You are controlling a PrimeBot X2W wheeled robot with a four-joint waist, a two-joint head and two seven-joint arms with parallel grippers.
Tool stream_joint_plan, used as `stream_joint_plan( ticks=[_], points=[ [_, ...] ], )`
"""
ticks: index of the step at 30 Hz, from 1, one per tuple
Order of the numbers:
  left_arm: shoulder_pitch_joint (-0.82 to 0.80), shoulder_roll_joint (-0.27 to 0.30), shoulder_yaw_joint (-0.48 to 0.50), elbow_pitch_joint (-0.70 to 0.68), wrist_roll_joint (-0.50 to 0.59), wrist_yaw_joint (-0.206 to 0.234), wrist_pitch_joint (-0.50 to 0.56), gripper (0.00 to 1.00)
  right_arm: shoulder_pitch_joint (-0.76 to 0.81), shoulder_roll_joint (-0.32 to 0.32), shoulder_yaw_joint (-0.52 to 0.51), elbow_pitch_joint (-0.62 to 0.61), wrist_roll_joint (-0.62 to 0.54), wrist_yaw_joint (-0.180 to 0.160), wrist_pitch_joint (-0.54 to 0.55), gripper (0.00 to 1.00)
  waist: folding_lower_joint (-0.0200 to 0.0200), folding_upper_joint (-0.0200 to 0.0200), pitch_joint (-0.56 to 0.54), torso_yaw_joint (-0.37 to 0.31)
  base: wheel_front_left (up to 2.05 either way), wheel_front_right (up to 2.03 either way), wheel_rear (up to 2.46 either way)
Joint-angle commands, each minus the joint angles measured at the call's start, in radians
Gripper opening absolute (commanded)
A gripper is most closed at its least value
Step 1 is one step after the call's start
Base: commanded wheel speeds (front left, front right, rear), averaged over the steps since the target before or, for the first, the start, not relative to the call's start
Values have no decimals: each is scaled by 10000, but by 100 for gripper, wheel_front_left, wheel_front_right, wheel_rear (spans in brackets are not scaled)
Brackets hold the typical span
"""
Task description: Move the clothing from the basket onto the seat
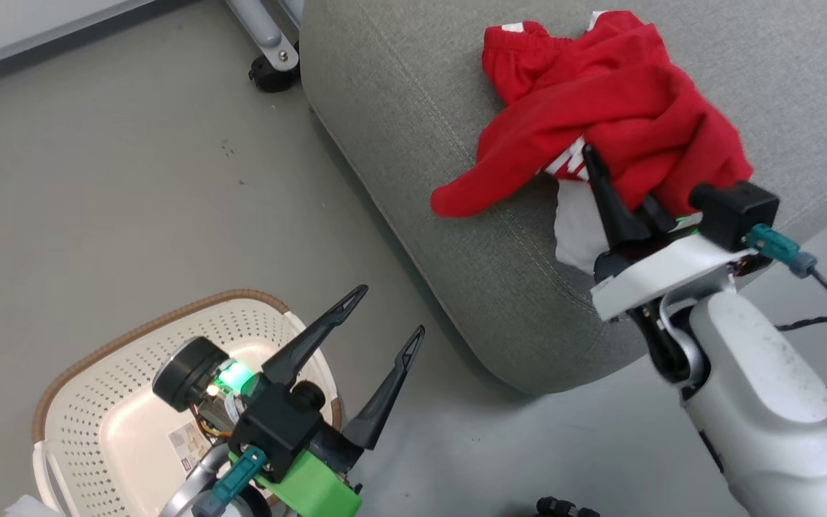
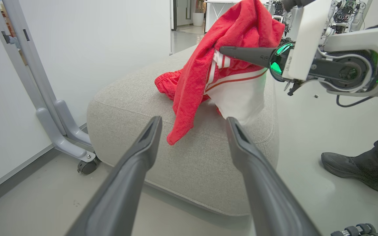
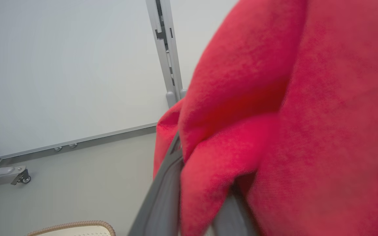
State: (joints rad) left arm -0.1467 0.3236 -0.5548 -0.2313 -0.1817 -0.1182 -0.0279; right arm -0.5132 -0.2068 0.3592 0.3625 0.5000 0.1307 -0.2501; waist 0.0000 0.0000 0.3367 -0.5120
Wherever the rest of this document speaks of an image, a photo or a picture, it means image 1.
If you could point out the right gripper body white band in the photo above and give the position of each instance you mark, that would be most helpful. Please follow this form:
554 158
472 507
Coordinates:
657 273

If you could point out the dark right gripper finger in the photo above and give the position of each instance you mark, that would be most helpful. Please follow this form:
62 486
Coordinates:
611 205
659 212

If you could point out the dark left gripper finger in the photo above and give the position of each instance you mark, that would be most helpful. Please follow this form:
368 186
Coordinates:
309 341
388 395

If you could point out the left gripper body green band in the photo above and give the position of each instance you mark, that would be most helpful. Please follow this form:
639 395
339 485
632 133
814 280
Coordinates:
313 488

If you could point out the red and white garment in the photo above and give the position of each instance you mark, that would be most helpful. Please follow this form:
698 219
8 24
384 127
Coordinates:
622 93

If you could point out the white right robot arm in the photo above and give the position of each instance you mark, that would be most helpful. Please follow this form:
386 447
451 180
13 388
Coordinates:
758 373

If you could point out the paper label inside basket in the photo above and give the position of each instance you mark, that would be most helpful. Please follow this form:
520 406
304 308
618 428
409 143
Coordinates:
187 444

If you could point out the white perforated laundry basket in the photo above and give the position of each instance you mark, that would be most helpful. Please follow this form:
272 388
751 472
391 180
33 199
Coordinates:
112 402

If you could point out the left wrist teal connector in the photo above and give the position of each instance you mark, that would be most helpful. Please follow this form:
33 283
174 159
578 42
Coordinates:
237 474

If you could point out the wrist teal connector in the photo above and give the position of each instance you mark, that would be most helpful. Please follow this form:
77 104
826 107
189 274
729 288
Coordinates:
779 248
237 474

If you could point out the right wrist teal connector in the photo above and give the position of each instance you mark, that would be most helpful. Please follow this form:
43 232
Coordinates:
779 248

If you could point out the grey fabric sofa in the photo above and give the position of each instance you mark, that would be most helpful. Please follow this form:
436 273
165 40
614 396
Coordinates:
456 273

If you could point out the black caster wheel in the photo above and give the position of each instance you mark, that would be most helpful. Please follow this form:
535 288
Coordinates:
273 73

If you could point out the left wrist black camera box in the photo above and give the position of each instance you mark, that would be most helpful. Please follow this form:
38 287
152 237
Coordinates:
277 424

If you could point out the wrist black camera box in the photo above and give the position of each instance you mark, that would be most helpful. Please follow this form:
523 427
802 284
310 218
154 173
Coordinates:
736 212
277 424

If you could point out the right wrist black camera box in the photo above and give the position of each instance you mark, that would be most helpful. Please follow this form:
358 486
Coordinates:
736 212

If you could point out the grey metal frame leg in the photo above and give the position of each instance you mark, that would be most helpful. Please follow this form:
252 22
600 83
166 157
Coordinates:
263 29

